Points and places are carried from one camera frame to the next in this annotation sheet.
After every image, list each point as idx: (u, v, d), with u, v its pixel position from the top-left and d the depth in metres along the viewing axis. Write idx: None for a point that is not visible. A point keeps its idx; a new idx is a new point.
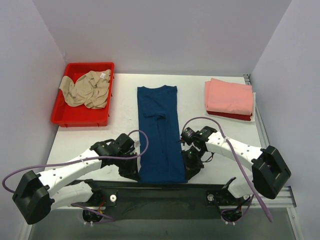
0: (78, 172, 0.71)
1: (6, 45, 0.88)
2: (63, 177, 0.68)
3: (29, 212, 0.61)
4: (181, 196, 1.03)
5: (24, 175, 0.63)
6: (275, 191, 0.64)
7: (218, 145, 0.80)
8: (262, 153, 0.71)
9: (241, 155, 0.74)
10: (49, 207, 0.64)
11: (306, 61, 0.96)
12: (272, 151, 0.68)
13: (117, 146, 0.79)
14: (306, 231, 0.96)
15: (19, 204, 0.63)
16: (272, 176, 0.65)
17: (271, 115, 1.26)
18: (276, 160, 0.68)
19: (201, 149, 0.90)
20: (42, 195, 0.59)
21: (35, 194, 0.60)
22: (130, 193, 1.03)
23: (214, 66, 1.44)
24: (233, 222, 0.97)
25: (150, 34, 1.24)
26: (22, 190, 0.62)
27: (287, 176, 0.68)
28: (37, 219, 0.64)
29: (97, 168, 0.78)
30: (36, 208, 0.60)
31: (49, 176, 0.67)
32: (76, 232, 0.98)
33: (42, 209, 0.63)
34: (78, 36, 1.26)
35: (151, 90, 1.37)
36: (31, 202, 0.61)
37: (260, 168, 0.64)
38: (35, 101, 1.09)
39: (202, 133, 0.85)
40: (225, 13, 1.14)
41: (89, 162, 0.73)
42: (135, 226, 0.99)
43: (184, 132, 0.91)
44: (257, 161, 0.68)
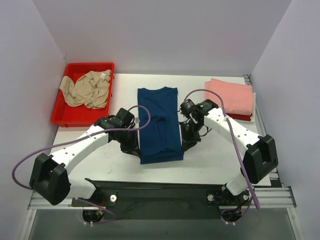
0: (88, 148, 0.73)
1: (6, 45, 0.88)
2: (75, 154, 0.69)
3: (51, 192, 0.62)
4: (180, 196, 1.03)
5: (36, 160, 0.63)
6: (259, 177, 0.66)
7: (217, 122, 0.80)
8: (259, 140, 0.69)
9: (238, 139, 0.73)
10: (68, 184, 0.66)
11: (306, 61, 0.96)
12: (268, 140, 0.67)
13: (119, 120, 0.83)
14: (306, 231, 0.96)
15: (39, 188, 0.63)
16: (261, 163, 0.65)
17: (271, 115, 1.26)
18: (270, 150, 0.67)
19: (198, 122, 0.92)
20: (61, 172, 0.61)
21: (52, 173, 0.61)
22: (130, 193, 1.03)
23: (214, 66, 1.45)
24: (233, 222, 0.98)
25: (150, 34, 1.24)
26: (38, 174, 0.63)
27: (274, 165, 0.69)
28: (60, 199, 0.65)
29: (105, 142, 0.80)
30: (57, 186, 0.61)
31: (62, 155, 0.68)
32: (76, 233, 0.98)
33: (62, 188, 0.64)
34: (78, 36, 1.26)
35: (151, 91, 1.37)
36: (50, 182, 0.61)
37: (252, 154, 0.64)
38: (35, 100, 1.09)
39: (203, 106, 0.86)
40: (225, 14, 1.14)
41: (97, 136, 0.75)
42: (136, 226, 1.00)
43: (184, 104, 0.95)
44: (251, 146, 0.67)
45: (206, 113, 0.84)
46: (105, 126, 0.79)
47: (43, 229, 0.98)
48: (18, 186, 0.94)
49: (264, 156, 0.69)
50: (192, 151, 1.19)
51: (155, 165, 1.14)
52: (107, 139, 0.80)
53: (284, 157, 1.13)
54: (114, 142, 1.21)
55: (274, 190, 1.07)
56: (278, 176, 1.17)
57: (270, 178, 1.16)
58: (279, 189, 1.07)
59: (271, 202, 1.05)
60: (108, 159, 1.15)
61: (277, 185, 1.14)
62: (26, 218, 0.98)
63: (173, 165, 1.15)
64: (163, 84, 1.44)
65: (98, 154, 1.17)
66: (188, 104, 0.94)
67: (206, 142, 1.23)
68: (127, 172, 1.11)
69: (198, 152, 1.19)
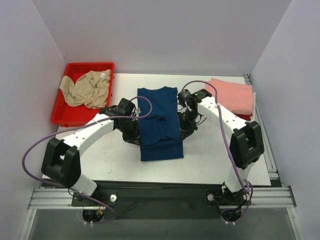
0: (96, 133, 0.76)
1: (6, 45, 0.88)
2: (85, 138, 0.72)
3: (65, 174, 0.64)
4: (180, 196, 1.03)
5: (48, 144, 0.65)
6: (243, 161, 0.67)
7: (208, 109, 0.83)
8: (246, 126, 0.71)
9: (226, 124, 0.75)
10: (79, 168, 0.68)
11: (306, 61, 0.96)
12: (254, 125, 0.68)
13: (122, 109, 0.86)
14: (306, 231, 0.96)
15: (52, 172, 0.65)
16: (246, 147, 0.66)
17: (271, 115, 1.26)
18: (256, 136, 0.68)
19: (193, 110, 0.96)
20: (74, 153, 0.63)
21: (66, 155, 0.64)
22: (130, 193, 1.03)
23: (214, 66, 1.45)
24: (233, 222, 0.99)
25: (150, 34, 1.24)
26: (51, 158, 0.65)
27: (260, 152, 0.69)
28: (72, 183, 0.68)
29: (110, 129, 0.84)
30: (70, 168, 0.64)
31: (72, 139, 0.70)
32: (76, 232, 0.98)
33: (75, 170, 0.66)
34: (78, 36, 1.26)
35: (151, 91, 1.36)
36: (64, 164, 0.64)
37: (237, 137, 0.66)
38: (35, 100, 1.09)
39: (197, 94, 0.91)
40: (225, 14, 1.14)
41: (104, 122, 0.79)
42: (135, 226, 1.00)
43: (181, 94, 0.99)
44: (237, 130, 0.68)
45: (200, 101, 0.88)
46: (110, 114, 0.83)
47: (43, 229, 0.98)
48: (18, 186, 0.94)
49: (250, 142, 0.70)
50: (192, 151, 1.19)
51: (155, 165, 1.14)
52: (112, 127, 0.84)
53: (284, 157, 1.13)
54: (114, 142, 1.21)
55: (274, 190, 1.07)
56: (278, 176, 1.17)
57: (270, 178, 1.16)
58: (279, 189, 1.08)
59: (272, 202, 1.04)
60: (108, 159, 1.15)
61: (277, 185, 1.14)
62: (26, 218, 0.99)
63: (173, 165, 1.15)
64: (163, 84, 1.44)
65: (98, 154, 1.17)
66: (185, 95, 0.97)
67: (206, 142, 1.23)
68: (127, 172, 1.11)
69: (198, 151, 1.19)
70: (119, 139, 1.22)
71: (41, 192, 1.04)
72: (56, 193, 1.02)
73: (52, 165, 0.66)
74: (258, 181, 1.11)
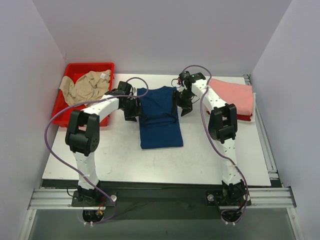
0: (107, 107, 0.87)
1: (6, 45, 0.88)
2: (101, 109, 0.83)
3: (89, 137, 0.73)
4: (181, 196, 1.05)
5: (71, 114, 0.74)
6: (218, 134, 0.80)
7: (199, 89, 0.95)
8: (224, 106, 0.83)
9: (210, 102, 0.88)
10: (98, 135, 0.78)
11: (306, 61, 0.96)
12: (231, 107, 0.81)
13: (122, 91, 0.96)
14: (306, 231, 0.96)
15: (76, 138, 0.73)
16: (221, 123, 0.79)
17: (271, 115, 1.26)
18: (231, 116, 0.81)
19: (189, 89, 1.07)
20: (95, 117, 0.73)
21: (88, 121, 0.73)
22: (130, 193, 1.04)
23: (214, 66, 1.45)
24: (233, 222, 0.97)
25: (150, 34, 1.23)
26: (74, 126, 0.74)
27: (234, 129, 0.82)
28: (93, 149, 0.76)
29: (115, 108, 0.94)
30: (93, 131, 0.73)
31: (90, 110, 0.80)
32: (76, 233, 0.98)
33: (96, 136, 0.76)
34: (78, 36, 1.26)
35: (151, 91, 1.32)
36: (87, 127, 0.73)
37: (214, 114, 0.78)
38: (35, 99, 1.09)
39: (193, 76, 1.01)
40: (225, 13, 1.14)
41: (112, 99, 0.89)
42: (135, 227, 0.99)
43: (181, 74, 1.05)
44: (216, 109, 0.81)
45: (194, 82, 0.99)
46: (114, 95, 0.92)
47: (43, 229, 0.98)
48: (18, 186, 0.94)
49: (227, 120, 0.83)
50: (192, 150, 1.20)
51: (155, 164, 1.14)
52: (117, 105, 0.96)
53: (284, 157, 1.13)
54: (114, 142, 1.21)
55: (274, 190, 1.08)
56: (278, 176, 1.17)
57: (270, 178, 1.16)
58: (279, 189, 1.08)
59: (272, 202, 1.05)
60: (108, 159, 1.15)
61: (277, 185, 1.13)
62: (26, 218, 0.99)
63: (173, 164, 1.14)
64: (163, 84, 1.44)
65: (98, 154, 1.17)
66: (184, 75, 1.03)
67: (206, 142, 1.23)
68: (127, 171, 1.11)
69: (198, 151, 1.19)
70: (120, 139, 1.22)
71: (41, 192, 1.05)
72: (56, 194, 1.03)
73: (75, 132, 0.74)
74: (258, 181, 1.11)
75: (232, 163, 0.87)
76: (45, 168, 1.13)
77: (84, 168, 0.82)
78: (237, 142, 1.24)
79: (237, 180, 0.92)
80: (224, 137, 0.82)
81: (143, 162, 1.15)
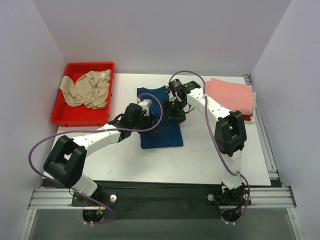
0: (103, 140, 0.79)
1: (6, 45, 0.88)
2: (93, 141, 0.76)
3: (68, 172, 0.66)
4: (180, 196, 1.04)
5: (57, 140, 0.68)
6: (227, 146, 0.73)
7: (196, 99, 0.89)
8: (229, 114, 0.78)
9: (212, 113, 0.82)
10: (81, 170, 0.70)
11: (306, 61, 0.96)
12: (237, 115, 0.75)
13: (128, 119, 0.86)
14: (306, 232, 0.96)
15: (55, 168, 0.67)
16: (229, 134, 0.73)
17: (271, 115, 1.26)
18: (239, 124, 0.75)
19: (182, 101, 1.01)
20: (81, 152, 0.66)
21: (73, 153, 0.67)
22: (130, 193, 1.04)
23: (214, 66, 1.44)
24: (233, 222, 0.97)
25: (150, 33, 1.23)
26: (57, 155, 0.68)
27: (244, 139, 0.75)
28: (71, 183, 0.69)
29: (115, 141, 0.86)
30: (74, 166, 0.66)
31: (81, 140, 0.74)
32: (76, 233, 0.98)
33: (77, 171, 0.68)
34: (78, 36, 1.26)
35: (151, 91, 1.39)
36: (70, 160, 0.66)
37: (221, 125, 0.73)
38: (35, 100, 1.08)
39: (186, 86, 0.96)
40: (225, 13, 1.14)
41: (112, 131, 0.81)
42: (135, 226, 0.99)
43: (172, 83, 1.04)
44: (221, 118, 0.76)
45: (189, 92, 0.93)
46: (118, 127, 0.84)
47: (43, 229, 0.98)
48: (18, 186, 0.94)
49: (234, 131, 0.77)
50: (192, 150, 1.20)
51: (155, 164, 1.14)
52: (117, 137, 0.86)
53: (284, 157, 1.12)
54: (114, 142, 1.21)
55: (274, 190, 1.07)
56: (278, 176, 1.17)
57: (270, 178, 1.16)
58: (279, 189, 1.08)
59: (273, 202, 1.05)
60: (108, 159, 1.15)
61: (277, 185, 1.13)
62: (26, 218, 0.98)
63: (173, 165, 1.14)
64: (163, 84, 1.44)
65: (98, 154, 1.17)
66: (175, 84, 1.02)
67: (206, 142, 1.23)
68: (127, 171, 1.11)
69: (198, 151, 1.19)
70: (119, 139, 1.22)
71: (41, 192, 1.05)
72: (55, 193, 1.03)
73: (56, 161, 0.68)
74: (258, 181, 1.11)
75: (236, 171, 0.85)
76: None
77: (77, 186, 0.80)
78: None
79: (239, 183, 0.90)
80: (233, 149, 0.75)
81: (143, 162, 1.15)
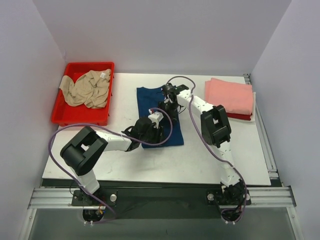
0: (117, 142, 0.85)
1: (6, 45, 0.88)
2: (111, 139, 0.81)
3: (85, 158, 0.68)
4: (180, 196, 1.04)
5: (83, 129, 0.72)
6: (213, 137, 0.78)
7: (184, 99, 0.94)
8: (213, 108, 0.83)
9: (198, 108, 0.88)
10: (94, 162, 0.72)
11: (306, 60, 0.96)
12: (219, 108, 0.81)
13: (137, 131, 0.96)
14: (306, 231, 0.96)
15: (73, 153, 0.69)
16: (213, 126, 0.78)
17: (271, 115, 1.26)
18: (222, 117, 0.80)
19: (174, 102, 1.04)
20: (103, 143, 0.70)
21: (95, 142, 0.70)
22: (130, 193, 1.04)
23: (214, 65, 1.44)
24: (233, 221, 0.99)
25: (150, 33, 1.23)
26: (78, 141, 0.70)
27: (229, 131, 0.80)
28: (83, 172, 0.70)
29: (125, 147, 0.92)
30: (92, 155, 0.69)
31: (102, 135, 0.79)
32: (76, 232, 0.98)
33: (93, 161, 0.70)
34: (78, 35, 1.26)
35: (151, 90, 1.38)
36: (90, 148, 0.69)
37: (204, 118, 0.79)
38: (35, 99, 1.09)
39: (176, 88, 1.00)
40: (225, 12, 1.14)
41: (126, 138, 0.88)
42: (135, 226, 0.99)
43: (165, 87, 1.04)
44: (205, 112, 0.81)
45: (179, 93, 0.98)
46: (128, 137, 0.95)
47: (43, 229, 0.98)
48: (18, 185, 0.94)
49: (219, 123, 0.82)
50: (192, 150, 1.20)
51: (155, 164, 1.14)
52: (127, 146, 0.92)
53: (284, 157, 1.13)
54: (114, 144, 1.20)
55: (274, 190, 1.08)
56: (278, 175, 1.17)
57: (270, 177, 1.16)
58: (279, 189, 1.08)
59: (272, 202, 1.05)
60: (109, 159, 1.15)
61: (277, 185, 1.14)
62: (26, 218, 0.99)
63: (173, 164, 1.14)
64: (163, 83, 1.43)
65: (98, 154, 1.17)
66: (168, 88, 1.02)
67: None
68: (127, 171, 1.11)
69: (198, 151, 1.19)
70: None
71: (41, 191, 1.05)
72: (56, 193, 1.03)
73: (75, 148, 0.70)
74: (258, 181, 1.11)
75: (229, 164, 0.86)
76: (45, 167, 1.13)
77: (81, 180, 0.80)
78: (237, 142, 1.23)
79: (236, 180, 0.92)
80: (220, 140, 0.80)
81: (143, 162, 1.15)
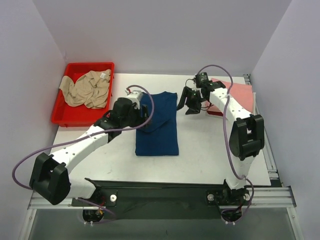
0: (89, 147, 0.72)
1: (6, 46, 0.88)
2: (76, 153, 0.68)
3: (52, 191, 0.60)
4: (180, 196, 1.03)
5: (36, 160, 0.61)
6: (241, 149, 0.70)
7: (219, 98, 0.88)
8: (249, 117, 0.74)
9: (232, 113, 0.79)
10: (68, 184, 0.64)
11: (306, 61, 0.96)
12: (258, 118, 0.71)
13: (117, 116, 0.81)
14: (306, 232, 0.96)
15: (40, 187, 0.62)
16: (246, 137, 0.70)
17: (271, 115, 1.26)
18: (258, 128, 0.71)
19: (204, 97, 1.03)
20: (61, 172, 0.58)
21: (53, 173, 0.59)
22: (130, 193, 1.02)
23: (214, 66, 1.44)
24: (233, 222, 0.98)
25: (150, 34, 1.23)
26: (38, 174, 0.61)
27: (260, 146, 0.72)
28: (61, 198, 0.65)
29: (104, 142, 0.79)
30: (56, 187, 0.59)
31: (62, 154, 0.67)
32: (77, 233, 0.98)
33: (63, 188, 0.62)
34: (78, 36, 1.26)
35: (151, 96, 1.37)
36: (51, 181, 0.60)
37: (238, 125, 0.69)
38: (35, 100, 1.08)
39: (212, 85, 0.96)
40: (225, 13, 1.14)
41: (97, 135, 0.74)
42: (135, 226, 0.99)
43: (199, 76, 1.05)
44: (240, 120, 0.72)
45: (213, 90, 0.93)
46: (106, 126, 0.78)
47: (43, 228, 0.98)
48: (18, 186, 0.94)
49: (252, 135, 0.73)
50: (192, 150, 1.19)
51: (155, 165, 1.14)
52: (106, 139, 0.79)
53: (284, 158, 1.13)
54: (114, 144, 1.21)
55: (274, 189, 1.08)
56: (278, 176, 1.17)
57: (270, 178, 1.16)
58: (279, 189, 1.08)
59: (272, 202, 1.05)
60: (109, 159, 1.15)
61: (277, 185, 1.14)
62: (26, 218, 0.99)
63: (173, 165, 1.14)
64: (163, 84, 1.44)
65: (98, 154, 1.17)
66: (202, 78, 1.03)
67: (206, 142, 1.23)
68: (127, 171, 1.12)
69: (198, 151, 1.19)
70: (118, 139, 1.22)
71: None
72: None
73: (39, 180, 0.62)
74: (259, 181, 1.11)
75: (241, 174, 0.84)
76: None
77: (73, 191, 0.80)
78: None
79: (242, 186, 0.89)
80: (246, 154, 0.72)
81: (143, 163, 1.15)
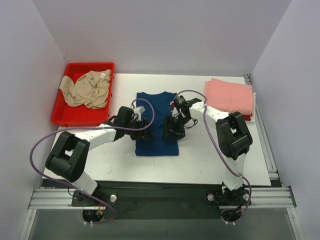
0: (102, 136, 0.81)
1: (6, 46, 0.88)
2: (93, 137, 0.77)
3: (73, 164, 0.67)
4: (181, 196, 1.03)
5: (60, 137, 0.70)
6: (231, 148, 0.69)
7: (198, 110, 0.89)
8: (229, 115, 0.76)
9: (212, 118, 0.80)
10: (84, 164, 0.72)
11: (305, 61, 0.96)
12: (237, 115, 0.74)
13: (121, 119, 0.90)
14: (306, 232, 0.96)
15: (58, 163, 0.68)
16: (232, 135, 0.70)
17: (271, 115, 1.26)
18: (240, 124, 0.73)
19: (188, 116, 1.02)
20: (85, 145, 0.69)
21: (77, 146, 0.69)
22: (130, 193, 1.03)
23: (214, 66, 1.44)
24: (233, 222, 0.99)
25: (150, 33, 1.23)
26: (59, 149, 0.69)
27: (249, 141, 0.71)
28: (76, 178, 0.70)
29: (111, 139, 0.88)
30: (78, 159, 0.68)
31: (82, 135, 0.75)
32: (76, 232, 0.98)
33: (80, 165, 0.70)
34: (78, 36, 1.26)
35: (151, 97, 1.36)
36: (73, 154, 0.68)
37: (221, 125, 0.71)
38: (35, 99, 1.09)
39: (189, 102, 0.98)
40: (225, 13, 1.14)
41: (109, 129, 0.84)
42: (134, 226, 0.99)
43: (176, 99, 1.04)
44: (221, 120, 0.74)
45: (191, 105, 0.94)
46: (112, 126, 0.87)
47: (43, 228, 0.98)
48: (18, 185, 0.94)
49: (237, 132, 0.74)
50: (191, 151, 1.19)
51: (155, 165, 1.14)
52: (112, 136, 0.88)
53: (284, 158, 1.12)
54: (114, 144, 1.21)
55: (274, 189, 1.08)
56: (278, 176, 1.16)
57: (270, 178, 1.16)
58: (279, 189, 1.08)
59: (272, 202, 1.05)
60: (109, 159, 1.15)
61: (277, 185, 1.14)
62: (26, 218, 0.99)
63: (173, 165, 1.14)
64: (163, 84, 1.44)
65: (98, 154, 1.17)
66: (180, 100, 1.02)
67: (206, 142, 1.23)
68: (127, 171, 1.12)
69: (198, 151, 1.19)
70: (118, 139, 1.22)
71: (41, 191, 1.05)
72: (56, 193, 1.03)
73: (59, 156, 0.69)
74: (258, 181, 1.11)
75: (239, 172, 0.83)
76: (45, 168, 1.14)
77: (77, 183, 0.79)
78: None
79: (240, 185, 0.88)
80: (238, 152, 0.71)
81: (143, 163, 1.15)
